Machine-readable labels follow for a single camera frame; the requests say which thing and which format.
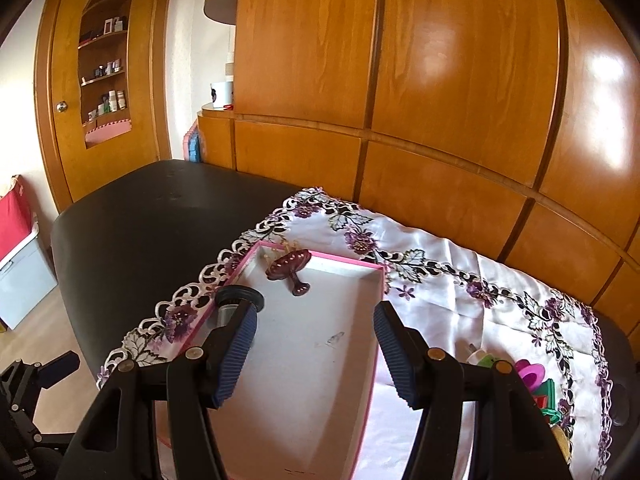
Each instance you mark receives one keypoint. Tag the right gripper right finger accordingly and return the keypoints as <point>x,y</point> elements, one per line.
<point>431,382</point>

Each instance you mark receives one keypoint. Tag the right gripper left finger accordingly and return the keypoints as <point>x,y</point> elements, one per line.
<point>200,380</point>

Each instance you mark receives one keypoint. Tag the green white plug-in device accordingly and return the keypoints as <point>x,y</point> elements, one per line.
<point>480,357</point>

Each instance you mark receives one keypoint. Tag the clear jar black lid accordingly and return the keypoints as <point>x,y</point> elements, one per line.
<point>232,307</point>

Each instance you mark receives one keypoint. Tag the magenta round strainer cup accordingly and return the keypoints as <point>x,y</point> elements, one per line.
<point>532,374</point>

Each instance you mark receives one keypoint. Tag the pink white shallow tray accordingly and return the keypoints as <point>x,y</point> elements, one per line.
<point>301,403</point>

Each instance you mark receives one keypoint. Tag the teal plastic funnel stand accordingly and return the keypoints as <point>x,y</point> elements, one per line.
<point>544,397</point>

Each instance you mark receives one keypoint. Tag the grey storage box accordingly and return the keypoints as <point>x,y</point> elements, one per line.
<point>27,275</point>

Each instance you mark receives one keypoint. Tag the pink blue leaning board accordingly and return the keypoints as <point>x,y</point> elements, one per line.
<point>191,144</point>

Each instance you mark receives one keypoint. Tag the silver door knob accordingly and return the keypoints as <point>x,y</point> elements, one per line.
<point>61,107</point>

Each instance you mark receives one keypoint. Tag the wooden door with shelves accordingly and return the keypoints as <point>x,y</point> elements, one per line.
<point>105,59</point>

